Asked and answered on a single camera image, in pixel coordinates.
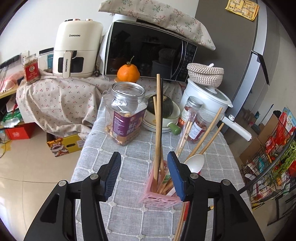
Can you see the white cooking pot with handle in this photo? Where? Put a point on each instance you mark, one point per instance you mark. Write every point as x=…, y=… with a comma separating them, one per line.
x=213, y=99

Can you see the yellow fridge magnet sheet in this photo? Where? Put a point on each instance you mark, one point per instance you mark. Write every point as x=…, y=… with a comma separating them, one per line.
x=243, y=8

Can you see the pink perforated utensil basket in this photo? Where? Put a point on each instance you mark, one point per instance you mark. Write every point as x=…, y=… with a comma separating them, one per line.
x=157, y=200

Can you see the small jar dried fruit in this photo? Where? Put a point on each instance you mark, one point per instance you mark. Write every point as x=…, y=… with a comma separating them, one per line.
x=201, y=123

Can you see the cream bowl green handle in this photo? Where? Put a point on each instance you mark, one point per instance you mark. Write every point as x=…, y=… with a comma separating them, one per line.
x=170, y=115

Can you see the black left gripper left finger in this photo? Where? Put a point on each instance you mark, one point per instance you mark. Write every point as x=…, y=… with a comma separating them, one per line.
x=56, y=218

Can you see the red label spice jar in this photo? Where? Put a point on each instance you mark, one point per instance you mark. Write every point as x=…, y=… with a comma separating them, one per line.
x=31, y=69

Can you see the floral cloth on microwave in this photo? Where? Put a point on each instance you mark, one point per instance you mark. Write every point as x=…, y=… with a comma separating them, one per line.
x=164, y=16

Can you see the red plastic spoon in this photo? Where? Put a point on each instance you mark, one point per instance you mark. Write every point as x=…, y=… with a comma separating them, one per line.
x=185, y=213

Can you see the large clear nut jar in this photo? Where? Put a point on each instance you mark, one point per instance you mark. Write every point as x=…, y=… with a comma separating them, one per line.
x=125, y=106

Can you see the green vegetables bunch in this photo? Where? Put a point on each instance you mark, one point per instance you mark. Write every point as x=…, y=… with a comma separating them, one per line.
x=285, y=161

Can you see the yellow printed cardboard box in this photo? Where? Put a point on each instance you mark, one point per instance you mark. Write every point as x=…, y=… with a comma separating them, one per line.
x=60, y=146

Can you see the black microwave oven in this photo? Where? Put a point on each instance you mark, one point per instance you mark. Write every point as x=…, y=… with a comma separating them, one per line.
x=153, y=50

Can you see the floral pink cloth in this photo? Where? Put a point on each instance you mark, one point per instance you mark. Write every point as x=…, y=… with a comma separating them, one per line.
x=63, y=107

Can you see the black wire rack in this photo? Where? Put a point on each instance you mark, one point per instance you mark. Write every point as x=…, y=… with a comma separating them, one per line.
x=257, y=173

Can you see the cream air fryer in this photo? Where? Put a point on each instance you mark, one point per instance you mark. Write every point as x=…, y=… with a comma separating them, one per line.
x=76, y=48

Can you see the woven rope basket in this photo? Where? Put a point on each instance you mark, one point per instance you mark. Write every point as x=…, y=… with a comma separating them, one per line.
x=206, y=75

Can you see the red box on floor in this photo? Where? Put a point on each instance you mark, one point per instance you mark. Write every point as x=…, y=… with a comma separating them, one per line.
x=21, y=132

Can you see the small jar red goji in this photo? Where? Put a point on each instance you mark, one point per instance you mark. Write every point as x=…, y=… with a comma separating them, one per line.
x=192, y=106

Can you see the long wooden chopstick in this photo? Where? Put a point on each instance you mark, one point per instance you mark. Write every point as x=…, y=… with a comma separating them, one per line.
x=158, y=130

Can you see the orange tangerine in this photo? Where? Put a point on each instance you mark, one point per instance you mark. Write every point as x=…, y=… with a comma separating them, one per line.
x=128, y=73

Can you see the grey refrigerator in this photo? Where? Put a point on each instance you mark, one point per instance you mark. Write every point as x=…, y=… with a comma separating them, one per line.
x=246, y=50

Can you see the wooden chopstick slanted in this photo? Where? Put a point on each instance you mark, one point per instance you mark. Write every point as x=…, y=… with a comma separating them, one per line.
x=193, y=152

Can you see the grey checked tablecloth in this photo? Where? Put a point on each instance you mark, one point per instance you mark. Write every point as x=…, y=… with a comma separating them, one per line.
x=124, y=217

